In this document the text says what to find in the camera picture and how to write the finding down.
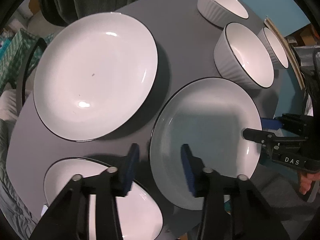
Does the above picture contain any silver plastic bag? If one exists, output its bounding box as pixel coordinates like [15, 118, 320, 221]
[292, 44, 319, 70]

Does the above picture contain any white ribbed bowl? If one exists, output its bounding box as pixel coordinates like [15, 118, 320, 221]
[258, 27, 289, 70]
[213, 22, 274, 89]
[197, 0, 249, 28]

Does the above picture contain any large white plate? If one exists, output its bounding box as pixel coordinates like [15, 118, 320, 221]
[33, 12, 158, 141]

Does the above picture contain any right hand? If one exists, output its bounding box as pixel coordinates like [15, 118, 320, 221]
[298, 172, 320, 195]

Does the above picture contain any green checkered cloth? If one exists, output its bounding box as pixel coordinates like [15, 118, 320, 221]
[1, 29, 40, 94]

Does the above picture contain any cardboard piece beside table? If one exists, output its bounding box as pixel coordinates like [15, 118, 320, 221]
[261, 17, 306, 90]

